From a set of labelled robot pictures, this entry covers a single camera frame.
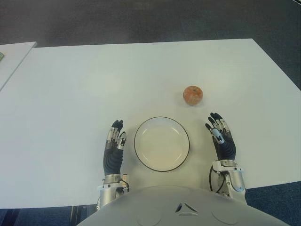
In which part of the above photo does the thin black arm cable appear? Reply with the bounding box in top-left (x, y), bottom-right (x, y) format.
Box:
top-left (209, 164), bottom-right (224, 193)

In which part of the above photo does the red yellow apple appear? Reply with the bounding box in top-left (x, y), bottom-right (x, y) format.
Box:
top-left (183, 86), bottom-right (204, 107)

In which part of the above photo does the white plate with black rim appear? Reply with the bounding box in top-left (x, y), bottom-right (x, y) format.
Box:
top-left (134, 116), bottom-right (190, 172)

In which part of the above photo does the dark table leg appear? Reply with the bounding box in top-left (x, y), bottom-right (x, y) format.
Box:
top-left (71, 206), bottom-right (82, 226)

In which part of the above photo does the grey robot torso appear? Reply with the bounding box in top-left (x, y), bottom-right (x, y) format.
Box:
top-left (77, 185), bottom-right (283, 226)

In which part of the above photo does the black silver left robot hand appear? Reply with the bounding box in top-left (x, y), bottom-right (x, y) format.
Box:
top-left (103, 119), bottom-right (127, 176)

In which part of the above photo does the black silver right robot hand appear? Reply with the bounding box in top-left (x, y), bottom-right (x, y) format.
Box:
top-left (205, 112), bottom-right (237, 162)

